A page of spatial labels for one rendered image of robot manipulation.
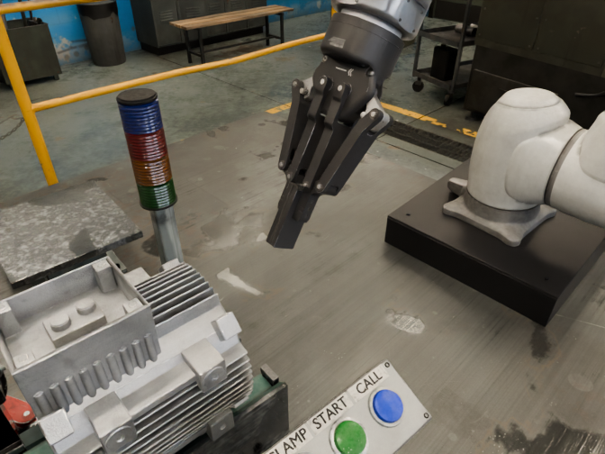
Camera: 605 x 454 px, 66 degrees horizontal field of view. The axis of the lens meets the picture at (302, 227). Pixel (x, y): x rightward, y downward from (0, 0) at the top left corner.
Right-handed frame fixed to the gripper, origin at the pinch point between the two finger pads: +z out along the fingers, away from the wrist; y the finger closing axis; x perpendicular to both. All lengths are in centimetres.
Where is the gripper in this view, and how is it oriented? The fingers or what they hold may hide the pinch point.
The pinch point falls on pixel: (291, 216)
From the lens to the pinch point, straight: 49.9
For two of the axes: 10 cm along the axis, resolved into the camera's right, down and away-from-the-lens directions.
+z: -3.8, 8.9, 2.4
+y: 6.3, 4.4, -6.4
